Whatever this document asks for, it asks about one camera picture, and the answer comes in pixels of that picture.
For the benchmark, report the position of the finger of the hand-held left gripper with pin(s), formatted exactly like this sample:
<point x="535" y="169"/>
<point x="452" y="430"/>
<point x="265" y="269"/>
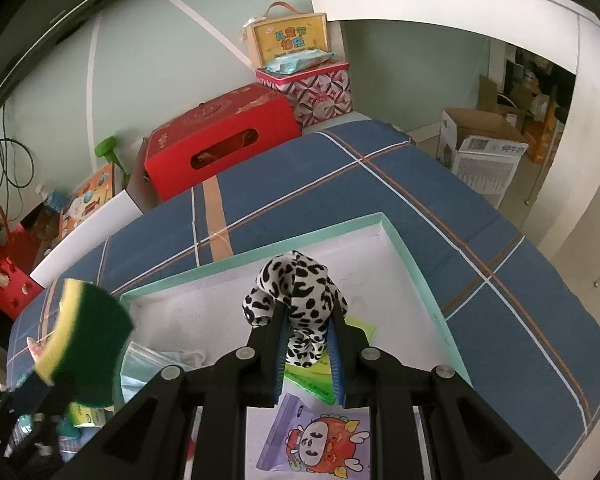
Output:
<point x="45" y="392"/>

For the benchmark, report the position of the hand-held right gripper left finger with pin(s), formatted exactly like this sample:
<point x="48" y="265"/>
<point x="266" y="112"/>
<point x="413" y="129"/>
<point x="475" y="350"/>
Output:
<point x="278" y="360"/>

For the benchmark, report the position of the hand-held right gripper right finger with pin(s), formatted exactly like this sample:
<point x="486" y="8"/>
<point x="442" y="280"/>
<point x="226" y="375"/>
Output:
<point x="336" y="365"/>

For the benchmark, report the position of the green tissue pack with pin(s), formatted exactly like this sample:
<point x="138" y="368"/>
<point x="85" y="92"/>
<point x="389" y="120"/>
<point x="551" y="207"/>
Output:
<point x="85" y="414"/>
<point x="310" y="382"/>

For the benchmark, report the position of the pink printed cloth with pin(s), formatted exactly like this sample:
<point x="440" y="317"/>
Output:
<point x="34" y="347"/>

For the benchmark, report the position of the leopard print scrunchie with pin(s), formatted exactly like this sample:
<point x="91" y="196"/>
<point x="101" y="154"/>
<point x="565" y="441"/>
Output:
<point x="295" y="300"/>

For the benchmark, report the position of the yellow green sponge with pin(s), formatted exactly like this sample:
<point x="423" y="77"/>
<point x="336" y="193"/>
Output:
<point x="87" y="345"/>

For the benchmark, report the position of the purple snack packet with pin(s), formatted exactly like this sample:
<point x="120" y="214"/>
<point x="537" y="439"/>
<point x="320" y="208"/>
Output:
<point x="315" y="440"/>

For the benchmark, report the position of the teal shallow cardboard tray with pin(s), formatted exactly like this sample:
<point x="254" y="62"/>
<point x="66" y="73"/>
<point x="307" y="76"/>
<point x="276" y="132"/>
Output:
<point x="220" y="300"/>

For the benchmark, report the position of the blue face mask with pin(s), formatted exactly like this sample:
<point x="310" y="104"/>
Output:
<point x="145" y="365"/>

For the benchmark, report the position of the teal plastic box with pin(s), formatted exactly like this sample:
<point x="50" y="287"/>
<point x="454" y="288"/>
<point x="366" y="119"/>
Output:
<point x="70" y="430"/>

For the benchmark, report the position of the red felt tote bag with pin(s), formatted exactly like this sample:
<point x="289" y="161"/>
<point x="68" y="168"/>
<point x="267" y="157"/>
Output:
<point x="5" y="270"/>

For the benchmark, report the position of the white panel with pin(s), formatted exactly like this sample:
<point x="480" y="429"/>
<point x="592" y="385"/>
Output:
<point x="85" y="240"/>

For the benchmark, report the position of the blue plaid blanket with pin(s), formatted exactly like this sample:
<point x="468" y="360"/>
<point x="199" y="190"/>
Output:
<point x="505" y="285"/>

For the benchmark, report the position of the blue knit bag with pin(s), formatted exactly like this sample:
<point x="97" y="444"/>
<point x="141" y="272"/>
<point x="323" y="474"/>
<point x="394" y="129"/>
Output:
<point x="55" y="200"/>

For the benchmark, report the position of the colourful toy box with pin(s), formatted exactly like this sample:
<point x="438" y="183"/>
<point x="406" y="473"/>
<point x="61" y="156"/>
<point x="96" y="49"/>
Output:
<point x="87" y="200"/>

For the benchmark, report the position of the red gift box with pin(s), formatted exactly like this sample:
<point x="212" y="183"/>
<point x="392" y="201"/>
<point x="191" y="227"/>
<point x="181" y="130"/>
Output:
<point x="220" y="140"/>

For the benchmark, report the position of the green dumbbell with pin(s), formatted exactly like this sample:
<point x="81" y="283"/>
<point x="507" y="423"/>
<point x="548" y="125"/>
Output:
<point x="111" y="152"/>

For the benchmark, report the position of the white printed cardboard box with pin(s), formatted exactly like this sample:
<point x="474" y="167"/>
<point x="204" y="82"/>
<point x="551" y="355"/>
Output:
<point x="480" y="155"/>

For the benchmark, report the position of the patterned tin box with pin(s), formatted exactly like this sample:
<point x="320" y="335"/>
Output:
<point x="315" y="92"/>

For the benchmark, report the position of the wet wipes pack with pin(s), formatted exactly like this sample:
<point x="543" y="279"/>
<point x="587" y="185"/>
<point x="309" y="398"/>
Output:
<point x="300" y="62"/>

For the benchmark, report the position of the brown cardboard box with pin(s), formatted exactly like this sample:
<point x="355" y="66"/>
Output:
<point x="500" y="95"/>

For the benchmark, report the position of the orange carton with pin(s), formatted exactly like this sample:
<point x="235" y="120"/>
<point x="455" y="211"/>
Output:
<point x="547" y="130"/>

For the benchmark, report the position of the white arch frame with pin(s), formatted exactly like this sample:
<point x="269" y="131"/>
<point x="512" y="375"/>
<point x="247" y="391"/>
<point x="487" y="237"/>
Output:
<point x="530" y="35"/>

